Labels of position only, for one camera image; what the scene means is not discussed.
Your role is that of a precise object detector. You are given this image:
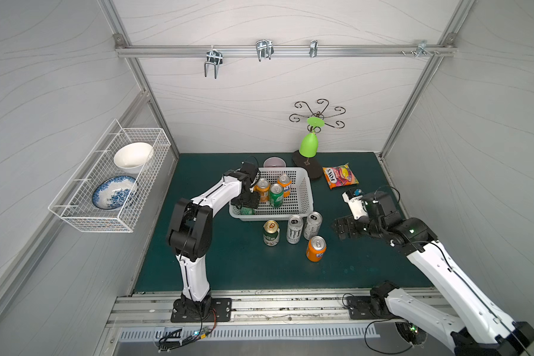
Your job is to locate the green Sprite can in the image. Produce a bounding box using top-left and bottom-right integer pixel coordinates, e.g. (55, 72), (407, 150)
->
(268, 183), (284, 209)

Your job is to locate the white Monster can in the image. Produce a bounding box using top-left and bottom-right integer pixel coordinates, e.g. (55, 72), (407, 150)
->
(286, 215), (303, 245)
(303, 212), (323, 240)

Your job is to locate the orange Fanta can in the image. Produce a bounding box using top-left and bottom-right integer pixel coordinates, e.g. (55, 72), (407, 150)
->
(306, 236), (326, 263)

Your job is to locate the white plastic basket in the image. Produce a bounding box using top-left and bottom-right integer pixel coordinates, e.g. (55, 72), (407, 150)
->
(228, 167), (314, 221)

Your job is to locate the green beer can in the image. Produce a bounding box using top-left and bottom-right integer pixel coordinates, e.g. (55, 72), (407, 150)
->
(263, 220), (280, 247)

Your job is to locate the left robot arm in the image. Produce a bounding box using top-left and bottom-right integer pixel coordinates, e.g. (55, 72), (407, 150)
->
(167, 162), (260, 314)

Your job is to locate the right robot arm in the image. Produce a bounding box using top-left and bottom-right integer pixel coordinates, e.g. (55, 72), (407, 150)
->
(335, 189), (534, 355)

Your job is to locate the pink bowl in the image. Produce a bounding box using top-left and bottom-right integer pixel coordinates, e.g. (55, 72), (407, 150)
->
(263, 157), (286, 168)

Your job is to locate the colourful snack bag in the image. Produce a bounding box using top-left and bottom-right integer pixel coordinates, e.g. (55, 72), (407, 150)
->
(322, 163), (358, 189)

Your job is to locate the black metal cup stand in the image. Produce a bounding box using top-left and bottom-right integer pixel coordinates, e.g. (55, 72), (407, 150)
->
(289, 98), (347, 180)

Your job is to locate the green plastic wine glass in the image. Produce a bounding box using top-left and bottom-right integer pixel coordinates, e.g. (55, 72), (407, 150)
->
(299, 117), (325, 158)

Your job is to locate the white ceramic bowl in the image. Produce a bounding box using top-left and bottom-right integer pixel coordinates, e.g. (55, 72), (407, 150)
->
(113, 142), (154, 174)

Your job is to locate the double metal hook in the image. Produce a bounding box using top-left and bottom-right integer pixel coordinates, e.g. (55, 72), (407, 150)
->
(204, 49), (223, 79)

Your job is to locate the metal loop hook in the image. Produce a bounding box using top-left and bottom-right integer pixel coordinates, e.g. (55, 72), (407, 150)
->
(255, 39), (274, 62)

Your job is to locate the blue patterned plate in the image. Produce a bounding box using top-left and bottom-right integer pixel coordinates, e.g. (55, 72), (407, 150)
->
(92, 175), (138, 211)

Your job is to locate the small metal hook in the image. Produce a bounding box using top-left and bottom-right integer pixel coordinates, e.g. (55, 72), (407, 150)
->
(309, 40), (318, 58)

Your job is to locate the right metal hook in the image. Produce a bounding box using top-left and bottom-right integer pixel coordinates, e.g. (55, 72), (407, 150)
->
(400, 40), (441, 59)

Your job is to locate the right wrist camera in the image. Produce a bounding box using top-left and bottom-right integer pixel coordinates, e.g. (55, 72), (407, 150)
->
(342, 188), (369, 222)

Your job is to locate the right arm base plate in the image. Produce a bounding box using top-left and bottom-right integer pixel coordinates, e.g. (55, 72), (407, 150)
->
(344, 294), (382, 320)

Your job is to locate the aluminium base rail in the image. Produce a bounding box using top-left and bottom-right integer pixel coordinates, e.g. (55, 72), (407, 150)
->
(106, 289), (370, 327)

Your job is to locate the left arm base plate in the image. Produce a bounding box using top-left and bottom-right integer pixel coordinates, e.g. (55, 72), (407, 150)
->
(170, 296), (232, 323)

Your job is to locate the white wire wall basket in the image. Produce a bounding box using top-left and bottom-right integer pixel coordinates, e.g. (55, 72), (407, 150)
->
(48, 120), (171, 233)

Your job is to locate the aluminium top rail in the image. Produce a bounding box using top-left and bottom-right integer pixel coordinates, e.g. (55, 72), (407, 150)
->
(116, 43), (458, 59)

